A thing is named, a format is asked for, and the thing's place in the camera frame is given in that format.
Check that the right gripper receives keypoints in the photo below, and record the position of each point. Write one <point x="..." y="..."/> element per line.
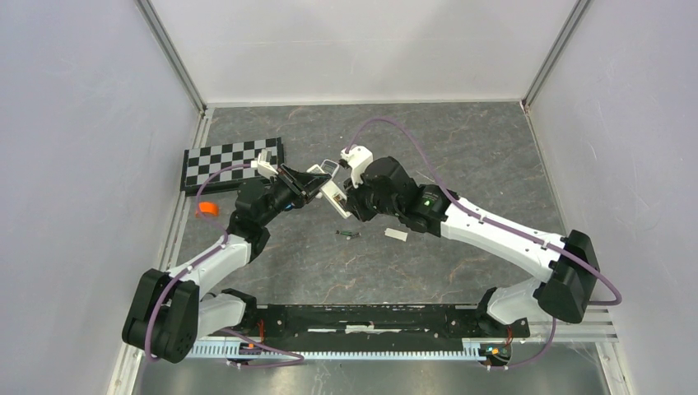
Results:
<point x="354" y="201"/>

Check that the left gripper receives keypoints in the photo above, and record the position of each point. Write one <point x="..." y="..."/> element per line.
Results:
<point x="302" y="185"/>

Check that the white long remote control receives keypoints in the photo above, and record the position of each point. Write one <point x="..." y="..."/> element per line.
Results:
<point x="332" y="193"/>

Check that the white battery cover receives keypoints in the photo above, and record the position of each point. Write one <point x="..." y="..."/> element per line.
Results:
<point x="396" y="234"/>

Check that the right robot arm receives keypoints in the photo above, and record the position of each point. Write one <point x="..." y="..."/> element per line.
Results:
<point x="561" y="282"/>

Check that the grey white remote control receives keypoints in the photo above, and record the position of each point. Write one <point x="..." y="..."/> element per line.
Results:
<point x="329" y="167"/>

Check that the green tipped AAA battery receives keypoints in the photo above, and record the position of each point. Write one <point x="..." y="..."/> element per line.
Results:
<point x="348" y="234"/>

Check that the black white checkerboard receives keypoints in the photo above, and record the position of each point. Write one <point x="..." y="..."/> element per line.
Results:
<point x="200" y="163"/>

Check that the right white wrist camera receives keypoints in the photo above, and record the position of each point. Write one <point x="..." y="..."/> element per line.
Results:
<point x="358" y="158"/>

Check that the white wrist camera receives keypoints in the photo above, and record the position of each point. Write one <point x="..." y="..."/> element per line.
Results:
<point x="358" y="158"/>
<point x="264" y="166"/>

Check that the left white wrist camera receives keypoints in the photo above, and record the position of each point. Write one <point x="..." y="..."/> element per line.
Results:
<point x="264" y="166"/>

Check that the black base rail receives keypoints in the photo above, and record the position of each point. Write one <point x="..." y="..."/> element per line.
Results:
<point x="374" y="327"/>

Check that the white slotted cable duct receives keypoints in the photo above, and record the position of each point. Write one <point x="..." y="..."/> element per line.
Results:
<point x="235" y="349"/>

